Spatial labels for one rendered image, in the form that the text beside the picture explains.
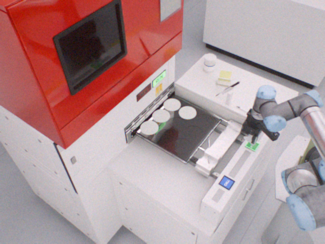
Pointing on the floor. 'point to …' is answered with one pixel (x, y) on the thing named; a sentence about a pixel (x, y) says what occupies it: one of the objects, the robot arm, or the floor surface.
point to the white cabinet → (161, 225)
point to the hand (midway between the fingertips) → (254, 144)
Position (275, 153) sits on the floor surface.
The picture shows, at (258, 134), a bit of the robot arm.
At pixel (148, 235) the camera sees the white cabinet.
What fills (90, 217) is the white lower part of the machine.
